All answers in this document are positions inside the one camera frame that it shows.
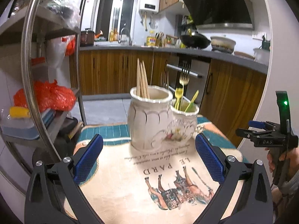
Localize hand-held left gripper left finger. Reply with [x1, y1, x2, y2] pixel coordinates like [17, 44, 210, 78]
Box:
[24, 134, 104, 224]

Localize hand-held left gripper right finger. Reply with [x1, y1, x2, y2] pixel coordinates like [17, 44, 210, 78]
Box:
[194, 133, 274, 224]

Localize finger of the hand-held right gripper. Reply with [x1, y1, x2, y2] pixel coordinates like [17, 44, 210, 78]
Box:
[235, 128, 257, 141]
[248, 121, 279, 130]

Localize yellow green plastic utensil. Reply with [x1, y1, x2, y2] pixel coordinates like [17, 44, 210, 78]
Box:
[184, 90, 199, 112]

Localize white floral ceramic utensil holder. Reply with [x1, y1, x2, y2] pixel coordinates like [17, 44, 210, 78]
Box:
[127, 86, 200, 151]

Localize person's right forearm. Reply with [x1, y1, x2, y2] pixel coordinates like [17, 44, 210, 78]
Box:
[279, 171, 299, 196]

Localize person's right hand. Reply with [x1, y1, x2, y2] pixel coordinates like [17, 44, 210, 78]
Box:
[267, 146, 299, 173]

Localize printed horse table mat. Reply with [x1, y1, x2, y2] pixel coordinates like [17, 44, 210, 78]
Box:
[62, 115, 248, 224]

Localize white plastic container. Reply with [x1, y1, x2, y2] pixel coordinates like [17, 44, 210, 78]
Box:
[253, 48, 270, 64]

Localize yellow tulip-shaped plastic utensil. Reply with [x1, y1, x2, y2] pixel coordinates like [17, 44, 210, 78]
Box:
[175, 87, 184, 110]

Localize built-in steel oven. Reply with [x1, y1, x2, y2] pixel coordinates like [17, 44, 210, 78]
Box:
[166, 52, 211, 105]

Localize large red plastic bag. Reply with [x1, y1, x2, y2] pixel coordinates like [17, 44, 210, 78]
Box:
[13, 79, 77, 112]

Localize white ceramic cooking pot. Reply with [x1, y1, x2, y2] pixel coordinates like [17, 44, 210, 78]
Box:
[210, 36, 236, 54]

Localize wooden kitchen cabinets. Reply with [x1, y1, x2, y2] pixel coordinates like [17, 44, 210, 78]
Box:
[69, 49, 268, 147]

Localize black wok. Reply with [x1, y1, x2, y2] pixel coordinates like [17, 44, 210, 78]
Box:
[180, 31, 212, 49]

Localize white plastic bag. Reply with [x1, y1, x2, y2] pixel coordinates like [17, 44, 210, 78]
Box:
[45, 36, 68, 71]

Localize small red plastic bag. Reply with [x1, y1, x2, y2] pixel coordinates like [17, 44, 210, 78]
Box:
[62, 36, 76, 57]

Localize grey kitchen countertop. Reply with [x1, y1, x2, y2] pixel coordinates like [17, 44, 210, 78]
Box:
[79, 45, 269, 74]

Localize dark red cooker pot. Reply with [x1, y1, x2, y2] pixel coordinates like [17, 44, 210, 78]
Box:
[80, 28, 96, 47]

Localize black range hood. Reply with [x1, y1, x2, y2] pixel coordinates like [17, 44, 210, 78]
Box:
[179, 0, 255, 30]

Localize chrome kitchen faucet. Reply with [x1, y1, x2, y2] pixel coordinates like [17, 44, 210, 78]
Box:
[120, 27, 132, 45]

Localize metal shelf rack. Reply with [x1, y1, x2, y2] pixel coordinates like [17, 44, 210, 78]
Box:
[0, 0, 90, 150]

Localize kitchen window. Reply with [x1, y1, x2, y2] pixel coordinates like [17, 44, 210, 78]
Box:
[95, 0, 138, 43]

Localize chrome curved tube frame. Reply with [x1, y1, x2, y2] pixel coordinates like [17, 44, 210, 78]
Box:
[21, 0, 61, 166]

